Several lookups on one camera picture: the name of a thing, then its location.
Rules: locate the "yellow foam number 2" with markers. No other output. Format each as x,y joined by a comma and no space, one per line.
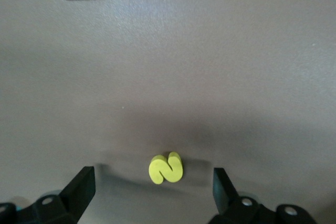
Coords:
162,167

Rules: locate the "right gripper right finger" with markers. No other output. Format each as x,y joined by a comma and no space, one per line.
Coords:
223,192

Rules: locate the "brown table mat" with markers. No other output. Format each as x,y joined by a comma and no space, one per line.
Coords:
236,51

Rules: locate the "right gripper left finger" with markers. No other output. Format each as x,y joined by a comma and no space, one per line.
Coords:
78,190

